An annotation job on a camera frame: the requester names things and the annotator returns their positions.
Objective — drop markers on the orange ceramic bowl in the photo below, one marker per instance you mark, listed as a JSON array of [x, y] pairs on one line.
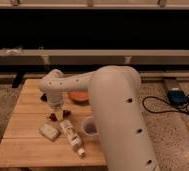
[[78, 96]]

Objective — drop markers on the black rectangular object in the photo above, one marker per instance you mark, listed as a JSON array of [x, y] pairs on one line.
[[43, 98]]

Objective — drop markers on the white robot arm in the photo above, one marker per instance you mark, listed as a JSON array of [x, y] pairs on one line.
[[113, 98]]

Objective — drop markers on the wooden table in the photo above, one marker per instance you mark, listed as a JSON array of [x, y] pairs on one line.
[[23, 146]]

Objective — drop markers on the white lotion tube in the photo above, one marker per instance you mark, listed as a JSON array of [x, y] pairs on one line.
[[73, 137]]

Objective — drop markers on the beige sponge block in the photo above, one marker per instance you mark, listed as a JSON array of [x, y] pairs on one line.
[[49, 132]]

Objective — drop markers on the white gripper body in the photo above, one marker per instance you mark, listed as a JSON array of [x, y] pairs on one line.
[[58, 112]]

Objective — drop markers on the blue power adapter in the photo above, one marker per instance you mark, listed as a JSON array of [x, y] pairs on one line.
[[177, 97]]

